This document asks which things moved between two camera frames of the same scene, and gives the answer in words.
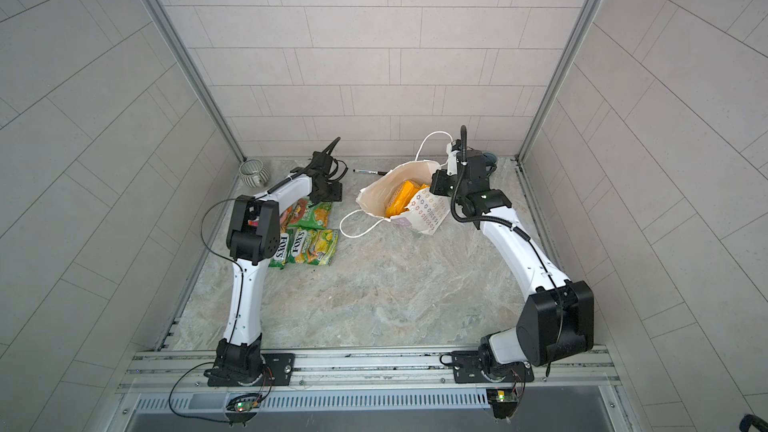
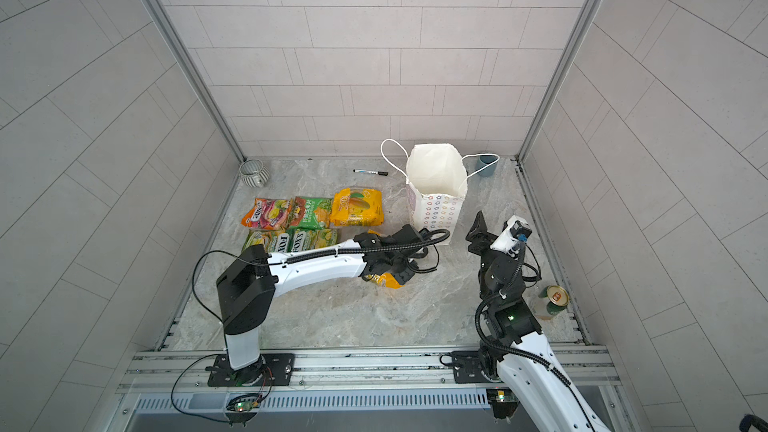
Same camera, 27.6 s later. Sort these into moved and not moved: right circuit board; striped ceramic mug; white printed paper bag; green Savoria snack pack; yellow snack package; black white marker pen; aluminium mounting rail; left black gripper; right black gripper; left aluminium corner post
Moved: right black gripper; yellow snack package; white printed paper bag; left black gripper
Not moved: right circuit board; green Savoria snack pack; black white marker pen; striped ceramic mug; left aluminium corner post; aluminium mounting rail
